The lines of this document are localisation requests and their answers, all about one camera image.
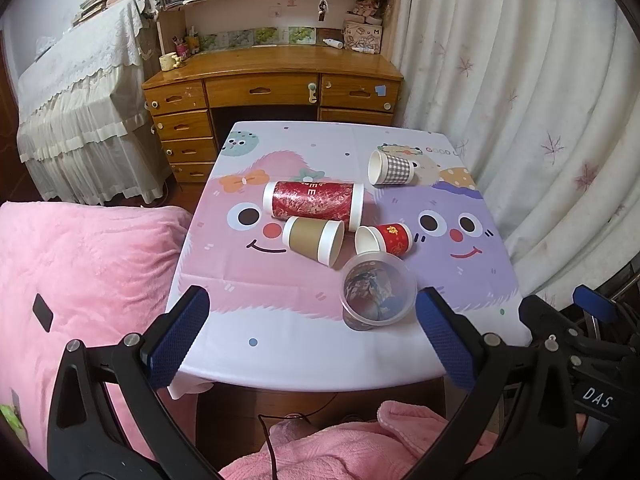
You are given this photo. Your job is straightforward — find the clear plastic cup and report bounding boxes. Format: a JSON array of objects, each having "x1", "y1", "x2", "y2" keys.
[{"x1": 341, "y1": 253, "x2": 418, "y2": 331}]

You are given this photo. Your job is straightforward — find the wooden desk with drawers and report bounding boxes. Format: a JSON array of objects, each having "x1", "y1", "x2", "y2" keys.
[{"x1": 142, "y1": 44, "x2": 405, "y2": 184}]

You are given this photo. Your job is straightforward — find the tall red patterned cup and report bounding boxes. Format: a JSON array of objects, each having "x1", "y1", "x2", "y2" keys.
[{"x1": 262, "y1": 180, "x2": 366, "y2": 234}]

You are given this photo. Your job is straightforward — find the row of green picture tiles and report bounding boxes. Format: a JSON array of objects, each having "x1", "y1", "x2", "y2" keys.
[{"x1": 197, "y1": 25, "x2": 317, "y2": 51}]

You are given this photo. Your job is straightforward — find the green object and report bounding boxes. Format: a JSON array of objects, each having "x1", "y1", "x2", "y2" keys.
[{"x1": 0, "y1": 402, "x2": 29, "y2": 449}]

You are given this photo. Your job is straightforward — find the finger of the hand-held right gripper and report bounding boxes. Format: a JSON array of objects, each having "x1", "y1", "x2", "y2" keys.
[
  {"x1": 519, "y1": 294, "x2": 587, "y2": 350},
  {"x1": 573, "y1": 284, "x2": 640, "y2": 357}
]

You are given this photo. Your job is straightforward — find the brown paper cup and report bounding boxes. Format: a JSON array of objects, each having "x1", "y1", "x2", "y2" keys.
[{"x1": 281, "y1": 216, "x2": 346, "y2": 268}]

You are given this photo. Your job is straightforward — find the stack of books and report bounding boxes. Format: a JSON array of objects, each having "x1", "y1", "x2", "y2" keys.
[{"x1": 71, "y1": 0, "x2": 142, "y2": 29}]

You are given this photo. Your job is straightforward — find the checkered paper cup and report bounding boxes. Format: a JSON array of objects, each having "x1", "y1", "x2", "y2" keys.
[{"x1": 367, "y1": 149, "x2": 420, "y2": 187}]

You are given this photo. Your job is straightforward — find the small red paper cup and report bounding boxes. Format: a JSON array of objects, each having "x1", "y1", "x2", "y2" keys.
[{"x1": 354, "y1": 222, "x2": 413, "y2": 257}]

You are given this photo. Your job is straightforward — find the white patterned curtain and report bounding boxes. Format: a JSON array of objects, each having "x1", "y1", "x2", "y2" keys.
[{"x1": 389, "y1": 0, "x2": 640, "y2": 312}]

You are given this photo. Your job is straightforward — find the black rectangular tag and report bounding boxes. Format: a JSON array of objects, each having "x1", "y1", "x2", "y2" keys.
[{"x1": 32, "y1": 293, "x2": 55, "y2": 332}]

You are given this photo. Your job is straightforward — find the patterned wooden box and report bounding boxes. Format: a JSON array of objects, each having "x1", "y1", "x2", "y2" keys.
[{"x1": 342, "y1": 20, "x2": 384, "y2": 54}]

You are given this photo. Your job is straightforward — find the pink fluffy blanket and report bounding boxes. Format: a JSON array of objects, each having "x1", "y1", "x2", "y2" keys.
[{"x1": 0, "y1": 200, "x2": 194, "y2": 467}]

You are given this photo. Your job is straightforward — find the black cable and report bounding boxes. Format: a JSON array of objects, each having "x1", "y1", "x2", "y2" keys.
[{"x1": 257, "y1": 394, "x2": 332, "y2": 480}]

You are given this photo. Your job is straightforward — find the wooden hutch shelf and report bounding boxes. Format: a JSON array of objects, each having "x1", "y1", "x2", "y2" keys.
[{"x1": 149, "y1": 0, "x2": 407, "y2": 57}]

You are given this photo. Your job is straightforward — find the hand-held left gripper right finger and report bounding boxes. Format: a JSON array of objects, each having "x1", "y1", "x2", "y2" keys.
[{"x1": 405, "y1": 286, "x2": 582, "y2": 480}]

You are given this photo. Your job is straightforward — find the cartoon printed tablecloth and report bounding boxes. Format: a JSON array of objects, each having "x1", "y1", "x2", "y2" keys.
[{"x1": 167, "y1": 120, "x2": 532, "y2": 401}]

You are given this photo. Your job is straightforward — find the person's pink fleece clothing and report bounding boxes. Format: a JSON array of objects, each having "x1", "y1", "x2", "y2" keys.
[{"x1": 218, "y1": 400, "x2": 506, "y2": 480}]

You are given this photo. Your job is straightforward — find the white lace covered furniture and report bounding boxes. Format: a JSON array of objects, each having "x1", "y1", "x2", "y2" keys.
[{"x1": 16, "y1": 0, "x2": 174, "y2": 207}]

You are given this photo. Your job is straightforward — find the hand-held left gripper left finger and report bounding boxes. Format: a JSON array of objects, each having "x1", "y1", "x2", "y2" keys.
[{"x1": 46, "y1": 285, "x2": 223, "y2": 480}]

